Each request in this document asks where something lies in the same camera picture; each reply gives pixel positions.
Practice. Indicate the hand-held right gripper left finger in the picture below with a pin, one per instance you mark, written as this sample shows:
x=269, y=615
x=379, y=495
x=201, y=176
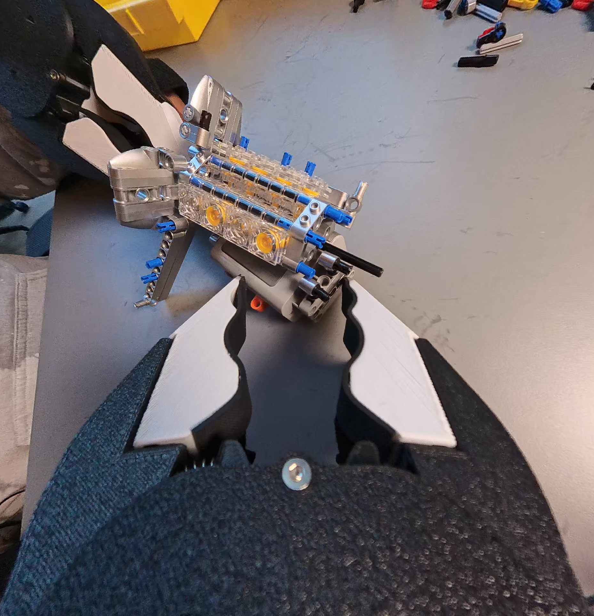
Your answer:
x=186, y=385

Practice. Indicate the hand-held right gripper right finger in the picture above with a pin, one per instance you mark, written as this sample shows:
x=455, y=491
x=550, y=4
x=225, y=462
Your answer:
x=398, y=385

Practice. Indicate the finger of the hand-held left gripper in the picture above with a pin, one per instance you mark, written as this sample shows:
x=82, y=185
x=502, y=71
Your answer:
x=124, y=87
x=95, y=142

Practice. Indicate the toy brick engine model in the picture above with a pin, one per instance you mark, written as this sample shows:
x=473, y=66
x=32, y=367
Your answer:
x=258, y=202

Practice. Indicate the grey desk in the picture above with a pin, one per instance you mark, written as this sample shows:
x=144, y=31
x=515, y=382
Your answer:
x=490, y=241

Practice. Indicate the large yellow plastic bin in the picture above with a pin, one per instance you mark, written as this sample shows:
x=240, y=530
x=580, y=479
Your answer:
x=167, y=19

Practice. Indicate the person's grey printed clothing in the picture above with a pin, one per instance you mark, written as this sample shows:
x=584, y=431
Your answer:
x=13, y=366

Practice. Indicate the pile of coloured brick parts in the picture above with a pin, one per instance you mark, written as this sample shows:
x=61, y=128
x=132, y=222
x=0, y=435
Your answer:
x=490, y=19

